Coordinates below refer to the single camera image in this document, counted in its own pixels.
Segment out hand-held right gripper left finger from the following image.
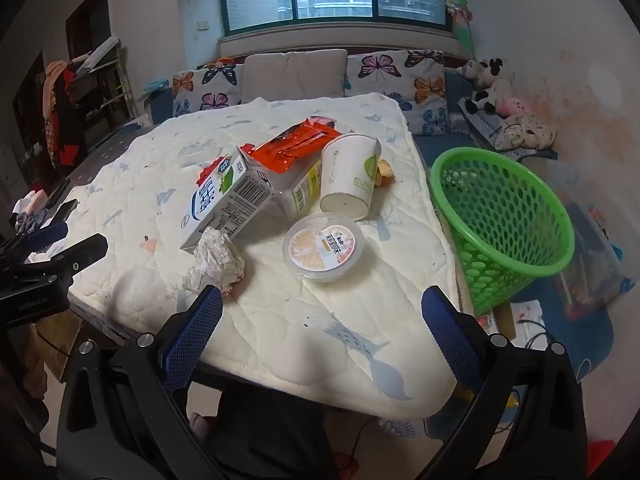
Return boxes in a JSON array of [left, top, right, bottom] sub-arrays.
[[56, 285, 224, 480]]

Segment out dark shelf rack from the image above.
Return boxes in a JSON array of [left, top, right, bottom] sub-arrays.
[[67, 42, 131, 136]]

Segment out blue white milk carton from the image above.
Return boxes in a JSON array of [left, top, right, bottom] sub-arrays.
[[180, 152, 276, 253]]

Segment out pink plush toy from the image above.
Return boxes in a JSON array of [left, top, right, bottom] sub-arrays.
[[502, 95, 531, 118]]

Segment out clear plastic storage box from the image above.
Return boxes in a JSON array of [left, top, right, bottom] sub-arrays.
[[555, 200, 632, 321]]

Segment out butterfly print pillow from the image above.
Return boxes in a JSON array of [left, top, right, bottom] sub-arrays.
[[345, 50, 451, 136], [172, 62, 246, 121]]

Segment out grey patterned sofa mat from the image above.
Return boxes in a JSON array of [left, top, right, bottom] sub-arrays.
[[457, 97, 506, 150]]

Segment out green wall decoration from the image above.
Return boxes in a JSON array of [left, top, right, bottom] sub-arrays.
[[445, 0, 476, 58]]

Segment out white quilted printed blanket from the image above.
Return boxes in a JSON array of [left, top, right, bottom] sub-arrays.
[[67, 92, 461, 418]]

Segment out person's dark trouser leg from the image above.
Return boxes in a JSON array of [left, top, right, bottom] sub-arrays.
[[202, 380, 337, 480]]

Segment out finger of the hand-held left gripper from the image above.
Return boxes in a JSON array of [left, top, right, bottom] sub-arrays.
[[27, 234, 109, 277], [17, 199, 79, 256]]

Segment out beige cushion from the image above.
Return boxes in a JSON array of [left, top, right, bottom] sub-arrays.
[[240, 50, 348, 106]]

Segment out hanging clothes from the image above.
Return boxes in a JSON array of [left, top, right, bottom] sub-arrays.
[[42, 60, 83, 171]]

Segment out round clear plastic container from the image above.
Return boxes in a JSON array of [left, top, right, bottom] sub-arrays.
[[282, 212, 364, 283]]

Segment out white tissue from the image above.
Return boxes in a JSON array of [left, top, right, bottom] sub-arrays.
[[182, 227, 246, 296]]

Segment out green plastic basket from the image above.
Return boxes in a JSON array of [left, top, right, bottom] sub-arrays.
[[430, 147, 576, 316]]

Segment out white paper cup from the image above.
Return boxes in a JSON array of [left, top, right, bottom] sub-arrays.
[[320, 132, 382, 221]]

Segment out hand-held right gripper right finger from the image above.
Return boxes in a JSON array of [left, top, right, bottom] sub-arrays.
[[415, 285, 588, 480]]

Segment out spotted cream cloth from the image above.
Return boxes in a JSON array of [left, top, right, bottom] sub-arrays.
[[497, 115, 558, 150]]

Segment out red snack packet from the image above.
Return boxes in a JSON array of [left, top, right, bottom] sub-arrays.
[[250, 116, 341, 171]]

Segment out black white cow plush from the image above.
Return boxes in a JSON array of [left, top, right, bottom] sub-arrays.
[[457, 57, 507, 87], [464, 85, 507, 116]]

